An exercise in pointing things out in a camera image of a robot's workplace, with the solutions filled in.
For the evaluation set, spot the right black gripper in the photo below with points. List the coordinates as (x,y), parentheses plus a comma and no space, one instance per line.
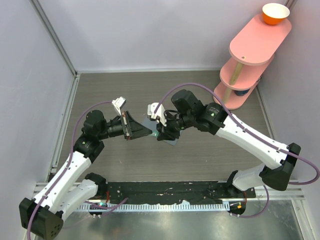
(166,128)

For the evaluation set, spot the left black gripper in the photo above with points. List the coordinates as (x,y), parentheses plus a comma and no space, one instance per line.
(126,125)

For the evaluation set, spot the blue grey envelope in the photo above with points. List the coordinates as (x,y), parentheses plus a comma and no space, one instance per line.
(152,125)

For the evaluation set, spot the white glue stick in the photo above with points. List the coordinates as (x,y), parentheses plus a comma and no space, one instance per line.
(155,133)

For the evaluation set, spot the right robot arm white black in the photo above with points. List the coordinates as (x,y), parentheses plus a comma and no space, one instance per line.
(277,163)

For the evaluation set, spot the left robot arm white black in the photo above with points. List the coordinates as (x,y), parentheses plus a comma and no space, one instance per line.
(45,214)

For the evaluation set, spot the blue object under shelf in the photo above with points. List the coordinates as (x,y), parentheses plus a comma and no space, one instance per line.
(241,92)

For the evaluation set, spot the pink three tier shelf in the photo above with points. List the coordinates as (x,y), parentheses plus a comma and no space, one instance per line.
(251,52)

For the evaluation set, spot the orange bowl white inside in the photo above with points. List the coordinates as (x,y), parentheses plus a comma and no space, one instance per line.
(274,13)

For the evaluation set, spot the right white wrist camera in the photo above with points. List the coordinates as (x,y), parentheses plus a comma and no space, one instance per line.
(156,112)

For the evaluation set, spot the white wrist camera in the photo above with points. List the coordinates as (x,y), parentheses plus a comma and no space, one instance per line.
(156,112)
(118,104)

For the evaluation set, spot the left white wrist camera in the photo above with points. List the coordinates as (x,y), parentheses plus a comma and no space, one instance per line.
(118,104)

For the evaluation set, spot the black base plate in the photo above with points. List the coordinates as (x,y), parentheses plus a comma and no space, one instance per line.
(174,192)

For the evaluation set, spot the white slotted cable duct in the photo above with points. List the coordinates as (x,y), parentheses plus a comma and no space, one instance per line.
(183,207)

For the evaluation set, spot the aluminium frame rail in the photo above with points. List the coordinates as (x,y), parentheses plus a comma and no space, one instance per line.
(53,35)

